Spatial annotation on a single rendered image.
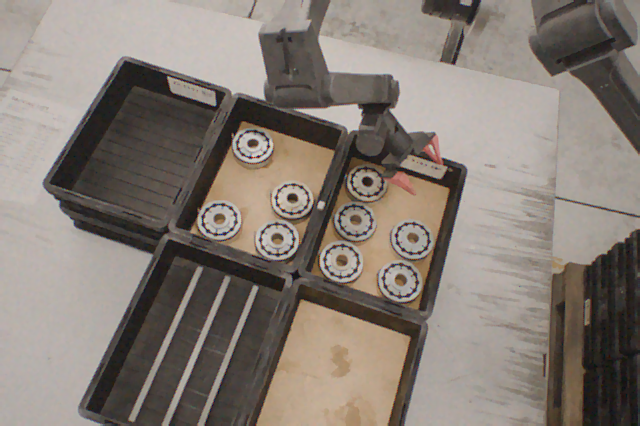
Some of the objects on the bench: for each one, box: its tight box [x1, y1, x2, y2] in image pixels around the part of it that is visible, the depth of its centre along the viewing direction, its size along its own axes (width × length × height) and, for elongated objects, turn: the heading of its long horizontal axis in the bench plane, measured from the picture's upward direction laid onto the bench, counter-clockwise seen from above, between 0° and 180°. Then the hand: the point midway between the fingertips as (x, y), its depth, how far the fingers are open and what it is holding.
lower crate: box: [59, 206, 159, 254], centre depth 150 cm, size 40×30×12 cm
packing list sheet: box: [0, 89, 80, 205], centre depth 157 cm, size 33×23×1 cm
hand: (425, 177), depth 130 cm, fingers open, 9 cm apart
